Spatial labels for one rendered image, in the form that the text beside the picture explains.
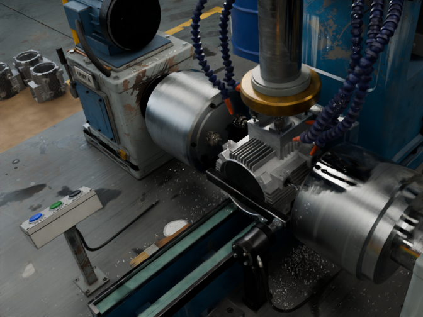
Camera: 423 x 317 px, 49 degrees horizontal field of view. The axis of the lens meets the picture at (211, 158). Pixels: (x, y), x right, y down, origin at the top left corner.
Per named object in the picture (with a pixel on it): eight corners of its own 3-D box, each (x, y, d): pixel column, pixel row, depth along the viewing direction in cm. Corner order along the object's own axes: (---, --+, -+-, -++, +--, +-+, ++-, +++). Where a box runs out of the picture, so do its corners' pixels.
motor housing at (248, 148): (268, 160, 133) (267, 104, 121) (323, 190, 121) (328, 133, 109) (218, 197, 123) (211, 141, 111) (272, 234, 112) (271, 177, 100)
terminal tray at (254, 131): (279, 122, 120) (279, 98, 116) (313, 138, 114) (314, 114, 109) (247, 144, 115) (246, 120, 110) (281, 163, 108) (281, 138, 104)
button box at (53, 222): (92, 202, 114) (82, 184, 112) (104, 207, 108) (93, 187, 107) (29, 243, 106) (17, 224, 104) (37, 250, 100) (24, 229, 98)
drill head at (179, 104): (186, 107, 158) (175, 39, 142) (266, 152, 136) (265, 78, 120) (125, 143, 146) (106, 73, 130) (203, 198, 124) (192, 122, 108)
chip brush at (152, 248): (186, 221, 134) (186, 219, 133) (197, 231, 131) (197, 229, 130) (127, 264, 124) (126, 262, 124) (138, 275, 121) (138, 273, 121)
